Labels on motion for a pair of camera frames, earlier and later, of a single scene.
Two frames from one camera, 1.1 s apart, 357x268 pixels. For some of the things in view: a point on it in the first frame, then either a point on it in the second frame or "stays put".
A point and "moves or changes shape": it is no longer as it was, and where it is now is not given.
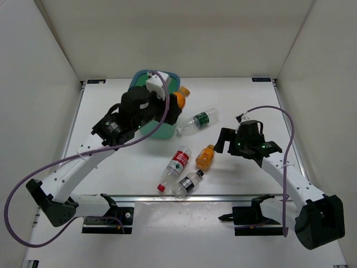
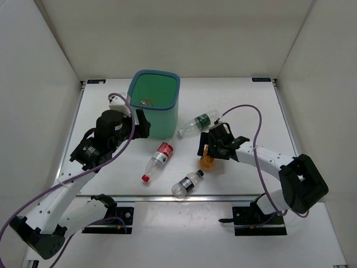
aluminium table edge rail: x=133 y=198 stays put
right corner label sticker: x=261 y=79 stays put
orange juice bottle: x=182 y=94 moves or changes shape
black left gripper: x=174 y=111 -> x=142 y=129
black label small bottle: x=180 y=189 stays put
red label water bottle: x=179 y=159 -> x=164 y=151
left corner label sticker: x=96 y=81 stays put
